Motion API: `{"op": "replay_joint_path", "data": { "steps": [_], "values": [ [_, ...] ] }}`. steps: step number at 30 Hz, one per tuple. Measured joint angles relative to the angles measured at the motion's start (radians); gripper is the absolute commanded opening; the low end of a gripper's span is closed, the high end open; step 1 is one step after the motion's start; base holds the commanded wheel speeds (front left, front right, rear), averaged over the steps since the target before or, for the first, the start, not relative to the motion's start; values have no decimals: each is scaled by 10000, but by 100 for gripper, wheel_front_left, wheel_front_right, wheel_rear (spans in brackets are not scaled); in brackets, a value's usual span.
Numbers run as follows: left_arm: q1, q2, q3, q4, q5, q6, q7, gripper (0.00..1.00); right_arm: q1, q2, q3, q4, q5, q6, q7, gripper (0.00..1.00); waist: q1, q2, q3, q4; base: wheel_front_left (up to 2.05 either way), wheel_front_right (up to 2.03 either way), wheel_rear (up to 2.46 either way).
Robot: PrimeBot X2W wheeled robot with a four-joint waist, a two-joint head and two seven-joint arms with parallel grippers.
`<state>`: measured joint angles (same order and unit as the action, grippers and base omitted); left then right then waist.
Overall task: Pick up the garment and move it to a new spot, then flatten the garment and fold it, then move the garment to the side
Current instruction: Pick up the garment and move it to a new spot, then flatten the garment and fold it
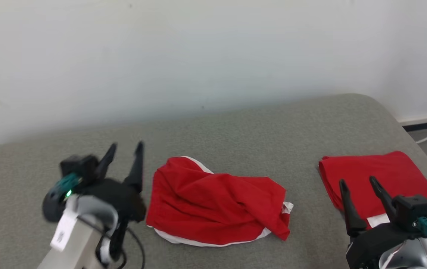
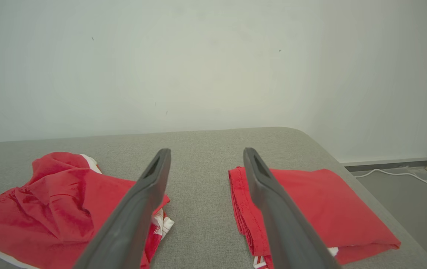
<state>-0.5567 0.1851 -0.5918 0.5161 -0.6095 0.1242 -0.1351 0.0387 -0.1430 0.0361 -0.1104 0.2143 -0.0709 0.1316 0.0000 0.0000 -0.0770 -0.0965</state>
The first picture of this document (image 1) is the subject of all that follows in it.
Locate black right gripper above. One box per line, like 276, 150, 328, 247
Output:
339, 176, 423, 269

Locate white paper cable label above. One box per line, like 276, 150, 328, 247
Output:
50, 213, 78, 251

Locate teal left camera connector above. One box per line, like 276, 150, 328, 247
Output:
51, 172, 83, 198

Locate red white basketball shorts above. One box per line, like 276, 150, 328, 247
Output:
146, 156, 294, 248

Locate red white basketball jersey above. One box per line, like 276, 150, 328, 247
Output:
318, 151, 427, 229

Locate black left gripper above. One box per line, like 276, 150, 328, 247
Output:
79, 141, 147, 223

